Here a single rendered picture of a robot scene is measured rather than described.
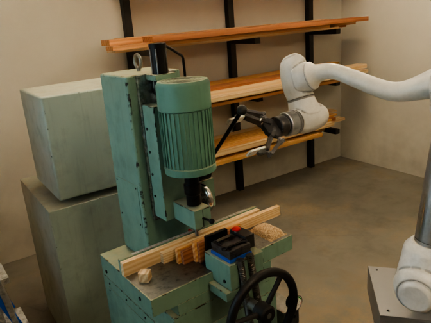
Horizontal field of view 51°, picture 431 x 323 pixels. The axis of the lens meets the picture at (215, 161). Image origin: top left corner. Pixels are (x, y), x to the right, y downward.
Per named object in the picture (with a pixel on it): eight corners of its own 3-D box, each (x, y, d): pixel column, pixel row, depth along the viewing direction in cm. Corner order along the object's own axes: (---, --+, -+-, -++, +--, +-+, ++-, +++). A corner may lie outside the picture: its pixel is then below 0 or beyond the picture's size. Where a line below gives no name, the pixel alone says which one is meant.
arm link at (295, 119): (281, 120, 171) (270, 123, 168) (294, 104, 164) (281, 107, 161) (295, 138, 168) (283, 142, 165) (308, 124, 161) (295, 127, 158)
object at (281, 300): (285, 331, 171) (284, 313, 169) (262, 316, 181) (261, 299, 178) (300, 322, 176) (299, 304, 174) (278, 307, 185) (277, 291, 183)
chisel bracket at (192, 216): (195, 234, 155) (194, 211, 153) (174, 222, 166) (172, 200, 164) (213, 227, 160) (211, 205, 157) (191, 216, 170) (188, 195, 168)
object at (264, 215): (163, 264, 155) (162, 254, 154) (161, 262, 156) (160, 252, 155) (280, 215, 186) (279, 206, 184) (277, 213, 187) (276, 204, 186)
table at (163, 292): (169, 333, 129) (166, 315, 127) (121, 289, 153) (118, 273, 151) (312, 257, 163) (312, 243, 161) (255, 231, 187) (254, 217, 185)
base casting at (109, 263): (175, 343, 144) (172, 319, 142) (101, 273, 189) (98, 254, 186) (276, 288, 169) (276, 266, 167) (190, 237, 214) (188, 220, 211)
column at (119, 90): (149, 265, 174) (124, 77, 153) (123, 245, 192) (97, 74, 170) (197, 245, 187) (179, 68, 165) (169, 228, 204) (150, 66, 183)
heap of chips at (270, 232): (270, 241, 164) (270, 234, 163) (247, 231, 174) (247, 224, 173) (287, 234, 169) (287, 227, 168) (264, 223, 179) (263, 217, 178)
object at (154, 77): (157, 96, 153) (151, 44, 148) (145, 94, 159) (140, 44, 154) (177, 92, 157) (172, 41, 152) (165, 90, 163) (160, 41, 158)
